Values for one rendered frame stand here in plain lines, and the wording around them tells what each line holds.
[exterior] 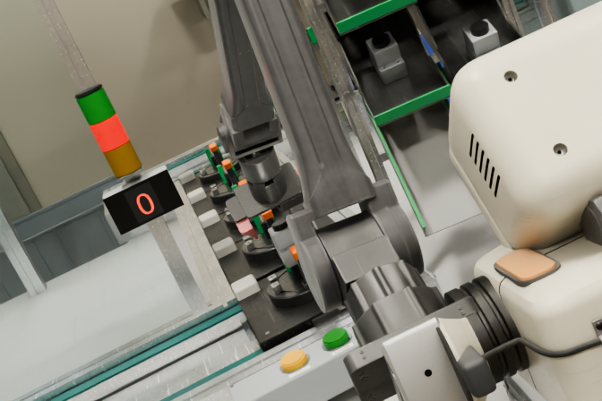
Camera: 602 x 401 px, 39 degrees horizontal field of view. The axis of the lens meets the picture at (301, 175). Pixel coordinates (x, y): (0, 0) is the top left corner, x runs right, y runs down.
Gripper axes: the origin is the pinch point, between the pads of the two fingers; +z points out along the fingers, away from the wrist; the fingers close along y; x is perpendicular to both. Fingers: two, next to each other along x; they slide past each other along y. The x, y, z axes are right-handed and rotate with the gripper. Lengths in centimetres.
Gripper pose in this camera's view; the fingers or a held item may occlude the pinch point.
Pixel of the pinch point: (280, 220)
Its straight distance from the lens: 141.4
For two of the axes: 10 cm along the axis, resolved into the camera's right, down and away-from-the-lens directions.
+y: -8.9, 4.4, -1.2
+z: 1.9, 5.8, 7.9
